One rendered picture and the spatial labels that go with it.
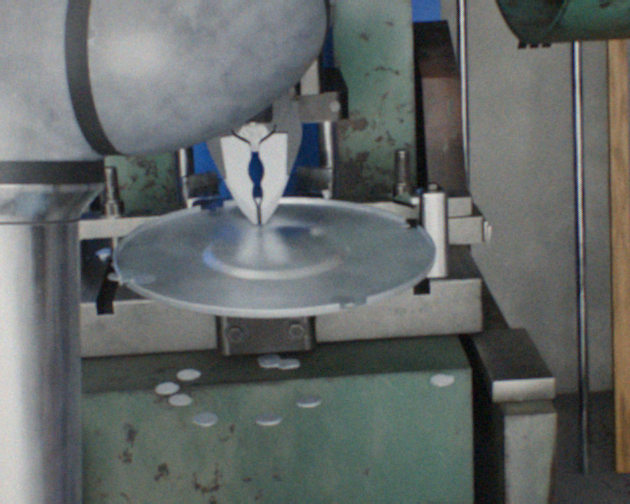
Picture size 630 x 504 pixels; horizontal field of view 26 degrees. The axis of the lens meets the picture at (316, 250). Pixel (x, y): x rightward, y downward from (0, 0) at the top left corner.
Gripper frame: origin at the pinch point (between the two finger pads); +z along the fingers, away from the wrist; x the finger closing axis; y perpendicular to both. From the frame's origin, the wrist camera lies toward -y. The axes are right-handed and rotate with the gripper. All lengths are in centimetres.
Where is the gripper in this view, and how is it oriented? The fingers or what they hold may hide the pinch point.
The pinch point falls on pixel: (259, 212)
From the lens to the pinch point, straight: 127.4
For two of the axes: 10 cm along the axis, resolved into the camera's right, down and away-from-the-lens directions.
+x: -10.0, 0.6, -0.3
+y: -0.5, -2.9, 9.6
